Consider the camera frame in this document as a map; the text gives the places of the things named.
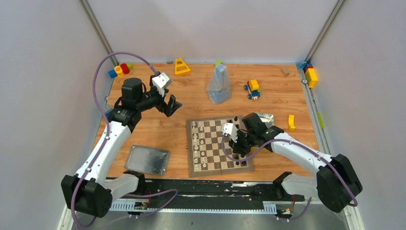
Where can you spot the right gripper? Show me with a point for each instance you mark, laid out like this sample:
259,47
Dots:
237,148

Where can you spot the wooden chess board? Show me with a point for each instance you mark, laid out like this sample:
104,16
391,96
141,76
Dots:
205,155

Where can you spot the stacked coloured bricks corner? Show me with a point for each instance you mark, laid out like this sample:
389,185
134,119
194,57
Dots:
309,72

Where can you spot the toy car blocks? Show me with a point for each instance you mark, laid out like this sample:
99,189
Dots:
253,89

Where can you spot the yellow cylinder block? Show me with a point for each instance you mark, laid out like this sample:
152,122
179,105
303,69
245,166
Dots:
118,71

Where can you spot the small wooden block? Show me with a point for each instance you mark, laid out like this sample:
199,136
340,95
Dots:
285,72

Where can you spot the silver tin lid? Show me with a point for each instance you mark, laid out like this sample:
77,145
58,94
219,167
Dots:
147,160

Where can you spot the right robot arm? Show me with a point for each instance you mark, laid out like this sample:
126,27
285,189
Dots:
332,179

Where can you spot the red cylinder block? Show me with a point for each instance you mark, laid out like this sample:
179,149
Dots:
125,68

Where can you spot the silver metal tin box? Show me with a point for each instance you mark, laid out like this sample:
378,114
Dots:
267,119

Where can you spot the yellow trapezoid toy block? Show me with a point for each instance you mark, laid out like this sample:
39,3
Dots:
181,67

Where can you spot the small yellow block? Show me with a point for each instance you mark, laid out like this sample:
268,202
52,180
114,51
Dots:
291,124

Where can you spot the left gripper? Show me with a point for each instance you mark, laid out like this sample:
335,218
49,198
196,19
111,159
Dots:
165,105

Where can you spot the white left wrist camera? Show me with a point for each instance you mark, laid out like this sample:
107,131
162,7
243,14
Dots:
161,82

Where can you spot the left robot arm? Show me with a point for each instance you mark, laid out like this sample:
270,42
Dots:
87,191

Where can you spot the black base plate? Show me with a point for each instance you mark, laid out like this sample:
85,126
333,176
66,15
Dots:
264,191

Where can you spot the blue cube block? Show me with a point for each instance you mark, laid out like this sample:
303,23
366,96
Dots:
112,73

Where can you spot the clear bubble wrap bag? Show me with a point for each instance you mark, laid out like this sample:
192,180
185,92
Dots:
218,88

